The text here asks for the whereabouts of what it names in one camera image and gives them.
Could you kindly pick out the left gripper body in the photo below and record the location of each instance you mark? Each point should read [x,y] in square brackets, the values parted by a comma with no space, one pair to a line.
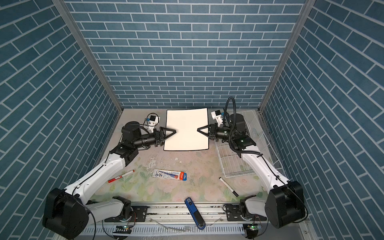
[157,141]

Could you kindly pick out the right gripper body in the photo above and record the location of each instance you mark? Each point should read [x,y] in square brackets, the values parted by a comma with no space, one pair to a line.
[215,133]

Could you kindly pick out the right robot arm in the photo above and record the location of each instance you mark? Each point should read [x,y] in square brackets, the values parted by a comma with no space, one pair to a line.
[285,201]

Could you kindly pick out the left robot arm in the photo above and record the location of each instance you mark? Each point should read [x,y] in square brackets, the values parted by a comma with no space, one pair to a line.
[68,211]

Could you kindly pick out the blue white pen box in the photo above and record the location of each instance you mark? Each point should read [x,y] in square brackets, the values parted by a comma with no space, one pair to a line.
[169,175]

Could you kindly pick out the red marker pen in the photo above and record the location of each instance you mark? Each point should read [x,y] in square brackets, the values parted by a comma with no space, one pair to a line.
[121,176]

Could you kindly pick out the black white marker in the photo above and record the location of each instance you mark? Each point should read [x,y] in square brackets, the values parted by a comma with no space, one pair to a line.
[229,187]

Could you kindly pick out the blue black stapler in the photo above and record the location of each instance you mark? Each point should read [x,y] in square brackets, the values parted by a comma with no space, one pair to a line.
[196,215]

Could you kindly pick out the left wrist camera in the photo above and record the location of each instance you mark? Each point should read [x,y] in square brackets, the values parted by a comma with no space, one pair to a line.
[152,120]

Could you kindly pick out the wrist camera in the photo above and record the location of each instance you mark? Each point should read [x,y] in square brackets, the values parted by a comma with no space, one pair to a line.
[218,116]
[152,120]

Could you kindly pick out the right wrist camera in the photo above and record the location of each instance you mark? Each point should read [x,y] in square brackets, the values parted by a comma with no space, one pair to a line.
[218,116]

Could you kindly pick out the aluminium mounting rail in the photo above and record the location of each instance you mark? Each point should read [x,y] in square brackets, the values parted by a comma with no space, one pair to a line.
[179,214]

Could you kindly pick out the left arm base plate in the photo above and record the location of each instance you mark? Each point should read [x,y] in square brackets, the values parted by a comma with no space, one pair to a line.
[133,214]

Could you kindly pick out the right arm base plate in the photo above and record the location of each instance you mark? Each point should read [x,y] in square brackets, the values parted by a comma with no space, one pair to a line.
[236,213]

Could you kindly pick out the white slotted cable duct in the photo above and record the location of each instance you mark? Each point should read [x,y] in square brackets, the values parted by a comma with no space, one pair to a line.
[167,230]

